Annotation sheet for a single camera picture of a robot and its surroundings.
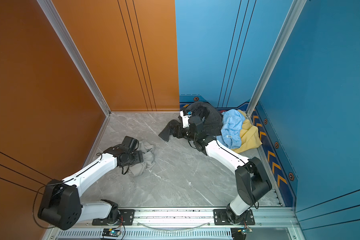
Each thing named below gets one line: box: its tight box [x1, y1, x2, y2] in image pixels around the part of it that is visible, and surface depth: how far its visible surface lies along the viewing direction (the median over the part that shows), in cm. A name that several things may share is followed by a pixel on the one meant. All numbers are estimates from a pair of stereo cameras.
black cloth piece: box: [158, 119, 183, 142], surface depth 108 cm
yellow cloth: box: [231, 109, 263, 154], surface depth 101 cm
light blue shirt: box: [216, 109, 246, 149], surface depth 99 cm
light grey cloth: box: [128, 141, 156, 177], surface depth 90 cm
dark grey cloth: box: [185, 101, 223, 136], surface depth 98 cm
